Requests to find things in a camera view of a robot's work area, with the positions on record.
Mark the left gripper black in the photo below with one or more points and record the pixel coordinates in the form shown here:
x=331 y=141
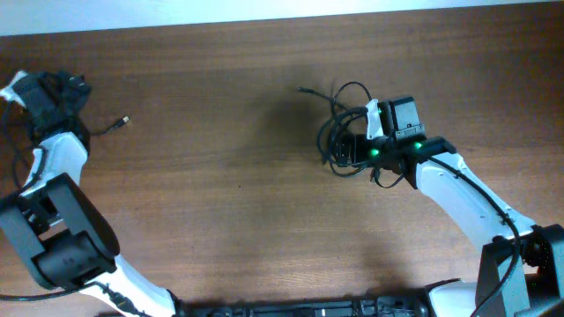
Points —
x=70 y=95

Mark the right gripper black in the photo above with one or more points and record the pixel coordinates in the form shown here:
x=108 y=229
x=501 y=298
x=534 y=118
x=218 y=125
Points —
x=346 y=143

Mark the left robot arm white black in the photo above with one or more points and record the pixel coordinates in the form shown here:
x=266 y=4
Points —
x=65 y=243

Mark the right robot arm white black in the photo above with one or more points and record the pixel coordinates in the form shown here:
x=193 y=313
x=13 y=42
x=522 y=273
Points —
x=521 y=262

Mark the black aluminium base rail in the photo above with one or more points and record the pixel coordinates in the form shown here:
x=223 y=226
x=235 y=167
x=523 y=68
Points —
x=412 y=305

